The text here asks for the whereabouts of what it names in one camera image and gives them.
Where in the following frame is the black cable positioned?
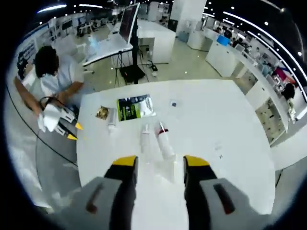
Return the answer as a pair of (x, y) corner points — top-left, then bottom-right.
(6, 83), (80, 168)

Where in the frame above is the clear-capped white skincare bottle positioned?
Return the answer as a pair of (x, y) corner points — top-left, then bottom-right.
(107, 107), (118, 132)

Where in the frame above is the large display screen on stand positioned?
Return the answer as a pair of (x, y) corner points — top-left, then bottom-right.
(115, 2), (170, 86)

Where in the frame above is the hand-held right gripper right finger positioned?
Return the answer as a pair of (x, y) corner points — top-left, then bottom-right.
(183, 155), (276, 230)

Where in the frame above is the blue storage bin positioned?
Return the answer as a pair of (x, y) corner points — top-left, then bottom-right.
(217, 35), (231, 46)

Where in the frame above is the long white counter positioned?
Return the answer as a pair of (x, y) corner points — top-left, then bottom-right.
(205, 28), (307, 147)

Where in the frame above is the white skincare bottle red collar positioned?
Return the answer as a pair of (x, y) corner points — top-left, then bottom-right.
(154, 121), (176, 161)

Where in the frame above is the green black skincare sachet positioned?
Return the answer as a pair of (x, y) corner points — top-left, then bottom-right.
(117, 94), (156, 122)

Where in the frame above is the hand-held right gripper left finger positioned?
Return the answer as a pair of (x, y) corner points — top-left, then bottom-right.
(61, 155), (139, 230)

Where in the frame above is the small white skincare bottle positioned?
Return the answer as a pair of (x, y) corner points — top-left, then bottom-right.
(140, 124), (151, 154)

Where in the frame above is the gold foil skincare packet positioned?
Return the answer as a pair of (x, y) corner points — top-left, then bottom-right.
(95, 105), (110, 120)

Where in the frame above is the person's upper body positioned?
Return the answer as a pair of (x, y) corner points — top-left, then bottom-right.
(35, 45), (85, 106)

